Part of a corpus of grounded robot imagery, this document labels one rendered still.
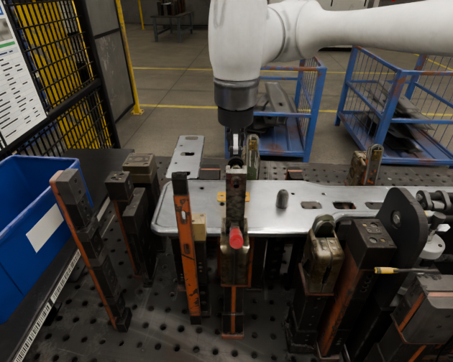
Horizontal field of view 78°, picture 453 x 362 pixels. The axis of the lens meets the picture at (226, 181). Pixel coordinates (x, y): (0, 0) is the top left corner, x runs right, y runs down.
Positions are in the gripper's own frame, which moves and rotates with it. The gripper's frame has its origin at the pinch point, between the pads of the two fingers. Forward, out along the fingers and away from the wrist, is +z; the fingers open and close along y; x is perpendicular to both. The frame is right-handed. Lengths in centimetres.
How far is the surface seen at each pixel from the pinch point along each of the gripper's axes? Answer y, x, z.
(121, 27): 314, 129, 1
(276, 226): -8.1, -10.1, 6.6
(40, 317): -32.0, 32.4, 4.6
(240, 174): -17.4, -0.6, -14.3
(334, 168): 65, -53, 37
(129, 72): 314, 129, 51
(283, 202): -1.5, -12.5, 4.5
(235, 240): -26.3, 0.2, -8.1
